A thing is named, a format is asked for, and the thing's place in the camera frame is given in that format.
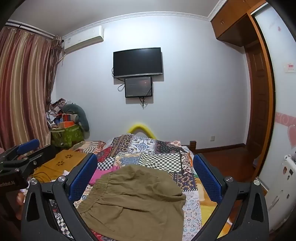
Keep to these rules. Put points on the white air conditioner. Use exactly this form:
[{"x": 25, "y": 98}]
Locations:
[{"x": 83, "y": 39}]

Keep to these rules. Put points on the black wall television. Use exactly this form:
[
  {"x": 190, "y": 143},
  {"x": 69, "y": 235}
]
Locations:
[{"x": 137, "y": 62}]

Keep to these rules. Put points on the pink heart sticker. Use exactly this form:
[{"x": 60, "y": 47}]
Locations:
[{"x": 290, "y": 132}]

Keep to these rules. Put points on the white wall switch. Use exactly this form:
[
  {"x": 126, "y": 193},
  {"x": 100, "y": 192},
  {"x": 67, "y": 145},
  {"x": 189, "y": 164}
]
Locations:
[{"x": 290, "y": 67}]

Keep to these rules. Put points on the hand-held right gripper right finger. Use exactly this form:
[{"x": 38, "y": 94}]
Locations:
[{"x": 208, "y": 178}]

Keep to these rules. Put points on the patchwork printed blanket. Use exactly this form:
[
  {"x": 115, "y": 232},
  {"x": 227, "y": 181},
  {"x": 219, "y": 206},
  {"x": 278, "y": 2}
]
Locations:
[{"x": 157, "y": 157}]

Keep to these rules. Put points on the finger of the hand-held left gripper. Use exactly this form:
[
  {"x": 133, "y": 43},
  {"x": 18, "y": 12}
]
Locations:
[
  {"x": 29, "y": 144},
  {"x": 39, "y": 154}
]

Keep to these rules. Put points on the wooden wardrobe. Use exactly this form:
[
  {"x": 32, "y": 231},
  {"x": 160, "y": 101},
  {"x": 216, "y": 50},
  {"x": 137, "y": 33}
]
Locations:
[{"x": 282, "y": 97}]

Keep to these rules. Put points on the green storage bag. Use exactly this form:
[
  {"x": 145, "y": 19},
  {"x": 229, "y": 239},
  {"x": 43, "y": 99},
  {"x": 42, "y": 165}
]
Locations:
[{"x": 69, "y": 136}]

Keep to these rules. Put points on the olive green pants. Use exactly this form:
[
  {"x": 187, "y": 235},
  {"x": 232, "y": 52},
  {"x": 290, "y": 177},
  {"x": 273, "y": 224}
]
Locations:
[{"x": 134, "y": 201}]

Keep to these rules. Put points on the grey bolster pillow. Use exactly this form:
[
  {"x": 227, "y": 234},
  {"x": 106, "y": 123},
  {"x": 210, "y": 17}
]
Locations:
[{"x": 82, "y": 115}]

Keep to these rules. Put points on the pink cloth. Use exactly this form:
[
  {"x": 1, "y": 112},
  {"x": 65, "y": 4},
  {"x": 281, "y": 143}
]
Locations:
[{"x": 101, "y": 173}]

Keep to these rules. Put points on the mustard flower print cloth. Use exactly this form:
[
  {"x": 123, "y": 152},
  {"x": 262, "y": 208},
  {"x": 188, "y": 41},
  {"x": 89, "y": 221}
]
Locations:
[{"x": 62, "y": 160}]

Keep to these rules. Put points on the small black wall monitor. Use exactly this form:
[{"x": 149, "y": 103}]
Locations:
[{"x": 138, "y": 87}]

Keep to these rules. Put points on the striped brown curtain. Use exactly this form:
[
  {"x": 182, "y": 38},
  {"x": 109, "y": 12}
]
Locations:
[{"x": 23, "y": 81}]

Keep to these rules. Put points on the pile of paper clutter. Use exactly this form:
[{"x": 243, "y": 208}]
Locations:
[{"x": 55, "y": 113}]

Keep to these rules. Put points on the wooden bedpost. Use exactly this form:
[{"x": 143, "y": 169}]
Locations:
[{"x": 192, "y": 146}]

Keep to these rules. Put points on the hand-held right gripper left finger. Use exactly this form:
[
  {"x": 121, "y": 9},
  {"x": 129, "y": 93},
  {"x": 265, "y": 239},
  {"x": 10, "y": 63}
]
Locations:
[{"x": 83, "y": 178}]

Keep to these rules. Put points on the white cabinet with stickers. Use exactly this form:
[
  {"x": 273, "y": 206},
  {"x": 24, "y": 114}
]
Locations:
[{"x": 279, "y": 185}]

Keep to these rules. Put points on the white curtain rail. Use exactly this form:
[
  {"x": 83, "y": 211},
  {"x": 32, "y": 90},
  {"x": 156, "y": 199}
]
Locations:
[{"x": 30, "y": 30}]

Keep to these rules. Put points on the wooden door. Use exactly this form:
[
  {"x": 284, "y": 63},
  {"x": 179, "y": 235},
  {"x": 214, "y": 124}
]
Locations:
[{"x": 256, "y": 97}]

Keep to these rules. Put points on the yellow foam tube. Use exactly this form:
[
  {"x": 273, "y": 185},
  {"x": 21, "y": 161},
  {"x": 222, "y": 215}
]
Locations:
[{"x": 138, "y": 126}]

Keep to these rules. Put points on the wooden overhead cabinet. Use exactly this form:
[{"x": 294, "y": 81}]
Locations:
[{"x": 226, "y": 23}]

